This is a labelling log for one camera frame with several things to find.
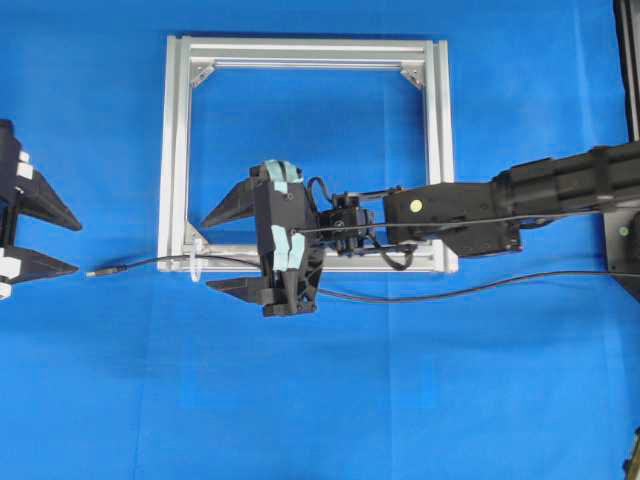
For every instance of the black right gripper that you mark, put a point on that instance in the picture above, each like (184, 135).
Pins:
(279, 293)

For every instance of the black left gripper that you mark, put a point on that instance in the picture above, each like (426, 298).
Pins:
(26, 191)

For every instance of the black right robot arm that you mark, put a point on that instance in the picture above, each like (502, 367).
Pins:
(471, 219)

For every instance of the black stand right edge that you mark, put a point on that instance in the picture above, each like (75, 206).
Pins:
(621, 223)

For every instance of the dark object bottom right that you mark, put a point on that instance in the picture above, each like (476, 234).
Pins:
(631, 464)

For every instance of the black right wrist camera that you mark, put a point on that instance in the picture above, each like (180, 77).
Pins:
(280, 207)

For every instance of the silver aluminium extrusion frame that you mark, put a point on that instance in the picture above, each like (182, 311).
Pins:
(190, 61)

